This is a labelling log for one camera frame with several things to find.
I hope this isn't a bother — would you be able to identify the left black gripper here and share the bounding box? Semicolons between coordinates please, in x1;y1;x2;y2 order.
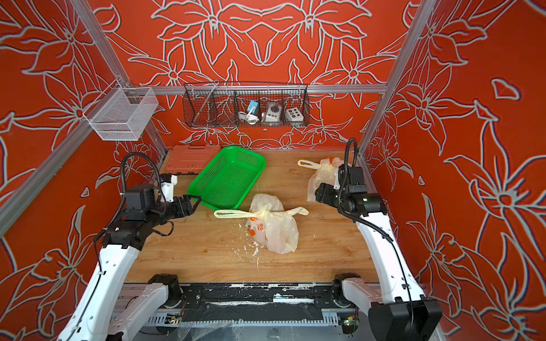
148;194;202;227

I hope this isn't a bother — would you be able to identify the white orange-print plastic bag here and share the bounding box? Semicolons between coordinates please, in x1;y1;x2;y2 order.
214;193;309;254

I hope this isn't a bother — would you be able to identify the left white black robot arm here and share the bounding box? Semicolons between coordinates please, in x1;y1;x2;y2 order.
58;152;201;340

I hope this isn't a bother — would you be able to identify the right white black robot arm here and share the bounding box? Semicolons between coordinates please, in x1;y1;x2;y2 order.
315;139;443;340

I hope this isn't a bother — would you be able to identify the green plastic basket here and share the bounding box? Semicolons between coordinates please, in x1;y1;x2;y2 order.
188;146;267;210

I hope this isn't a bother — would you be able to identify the white button remote box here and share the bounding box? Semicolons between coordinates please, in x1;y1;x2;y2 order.
284;107;304;124

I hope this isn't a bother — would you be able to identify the grey white timer device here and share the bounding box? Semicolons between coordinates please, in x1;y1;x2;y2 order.
262;102;282;123

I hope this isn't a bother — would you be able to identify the blue white small box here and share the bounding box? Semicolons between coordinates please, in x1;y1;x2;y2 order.
247;101;259;115

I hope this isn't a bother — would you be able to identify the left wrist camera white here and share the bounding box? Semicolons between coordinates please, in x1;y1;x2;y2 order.
160;173;178;203

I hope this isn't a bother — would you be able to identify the black wire wall basket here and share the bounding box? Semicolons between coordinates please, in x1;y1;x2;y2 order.
182;82;311;128

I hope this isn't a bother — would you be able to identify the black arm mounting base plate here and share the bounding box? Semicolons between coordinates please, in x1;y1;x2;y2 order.
144;283;372;323

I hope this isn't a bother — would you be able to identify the clear plastic wall bin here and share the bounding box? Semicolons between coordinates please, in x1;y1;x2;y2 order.
85;88;159;142

